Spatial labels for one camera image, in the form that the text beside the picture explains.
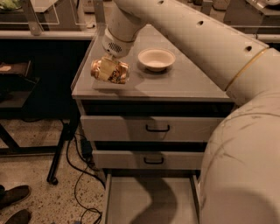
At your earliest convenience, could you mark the crushed orange soda can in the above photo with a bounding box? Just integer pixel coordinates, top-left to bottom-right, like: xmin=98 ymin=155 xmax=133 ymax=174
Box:
xmin=91 ymin=57 xmax=130 ymax=84

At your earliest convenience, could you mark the dark shoe lower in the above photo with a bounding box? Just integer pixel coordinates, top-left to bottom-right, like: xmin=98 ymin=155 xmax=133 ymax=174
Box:
xmin=4 ymin=209 xmax=32 ymax=224

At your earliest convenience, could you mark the bottom grey drawer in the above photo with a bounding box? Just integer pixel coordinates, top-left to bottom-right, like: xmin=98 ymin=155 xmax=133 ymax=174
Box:
xmin=101 ymin=174 xmax=200 ymax=224

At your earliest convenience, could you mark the white paper bowl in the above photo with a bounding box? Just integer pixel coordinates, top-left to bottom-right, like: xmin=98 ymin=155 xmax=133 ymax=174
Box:
xmin=138 ymin=48 xmax=176 ymax=72

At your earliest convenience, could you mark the black power adapter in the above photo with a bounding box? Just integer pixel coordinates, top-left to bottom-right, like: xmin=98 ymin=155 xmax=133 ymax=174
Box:
xmin=80 ymin=138 xmax=93 ymax=159

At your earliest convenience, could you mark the grey drawer cabinet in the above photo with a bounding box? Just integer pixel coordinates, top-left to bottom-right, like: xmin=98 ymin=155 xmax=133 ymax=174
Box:
xmin=73 ymin=26 xmax=232 ymax=171

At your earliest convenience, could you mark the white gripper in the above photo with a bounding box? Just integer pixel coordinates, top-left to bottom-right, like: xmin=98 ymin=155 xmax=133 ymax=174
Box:
xmin=99 ymin=27 xmax=135 ymax=81

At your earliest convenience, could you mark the black floor cable left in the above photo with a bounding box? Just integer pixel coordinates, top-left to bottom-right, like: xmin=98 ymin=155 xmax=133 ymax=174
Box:
xmin=65 ymin=133 xmax=107 ymax=224

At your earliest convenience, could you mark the middle grey drawer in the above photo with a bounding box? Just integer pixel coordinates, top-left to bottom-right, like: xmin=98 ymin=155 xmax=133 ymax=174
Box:
xmin=93 ymin=142 xmax=207 ymax=170

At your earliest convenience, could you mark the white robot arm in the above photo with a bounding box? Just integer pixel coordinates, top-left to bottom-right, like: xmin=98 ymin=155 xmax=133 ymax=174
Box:
xmin=106 ymin=0 xmax=280 ymax=224

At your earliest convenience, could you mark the top grey drawer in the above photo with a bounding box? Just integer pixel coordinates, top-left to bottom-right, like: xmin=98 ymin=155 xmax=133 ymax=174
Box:
xmin=80 ymin=101 xmax=234 ymax=143

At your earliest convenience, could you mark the grey drawer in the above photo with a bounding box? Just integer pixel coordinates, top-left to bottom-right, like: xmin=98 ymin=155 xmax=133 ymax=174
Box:
xmin=101 ymin=174 xmax=200 ymax=224
xmin=80 ymin=101 xmax=234 ymax=143
xmin=93 ymin=142 xmax=207 ymax=170

